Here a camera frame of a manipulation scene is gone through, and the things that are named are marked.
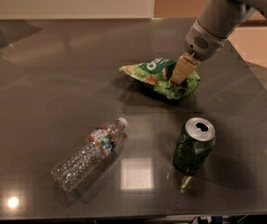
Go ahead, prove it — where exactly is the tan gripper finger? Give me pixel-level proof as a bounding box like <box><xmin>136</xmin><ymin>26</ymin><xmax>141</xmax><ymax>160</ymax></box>
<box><xmin>170</xmin><ymin>52</ymin><xmax>200</xmax><ymax>85</ymax></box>

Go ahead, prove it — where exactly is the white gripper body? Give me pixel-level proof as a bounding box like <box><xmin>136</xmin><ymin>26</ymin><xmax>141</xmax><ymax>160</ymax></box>
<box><xmin>185</xmin><ymin>19</ymin><xmax>228</xmax><ymax>62</ymax></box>

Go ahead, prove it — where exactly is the green rice chip bag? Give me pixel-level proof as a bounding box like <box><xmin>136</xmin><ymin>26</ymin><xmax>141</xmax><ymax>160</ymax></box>
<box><xmin>119</xmin><ymin>58</ymin><xmax>201</xmax><ymax>101</ymax></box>

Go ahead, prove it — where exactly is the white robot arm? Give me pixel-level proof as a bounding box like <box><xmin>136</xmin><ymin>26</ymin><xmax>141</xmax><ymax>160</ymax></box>
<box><xmin>170</xmin><ymin>0</ymin><xmax>267</xmax><ymax>85</ymax></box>

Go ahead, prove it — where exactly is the clear plastic water bottle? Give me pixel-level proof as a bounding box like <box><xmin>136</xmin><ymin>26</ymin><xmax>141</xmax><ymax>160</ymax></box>
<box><xmin>50</xmin><ymin>118</ymin><xmax>128</xmax><ymax>192</ymax></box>

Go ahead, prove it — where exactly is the green soda can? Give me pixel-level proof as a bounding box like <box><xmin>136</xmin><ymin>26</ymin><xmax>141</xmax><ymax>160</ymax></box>
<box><xmin>173</xmin><ymin>118</ymin><xmax>216</xmax><ymax>175</ymax></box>

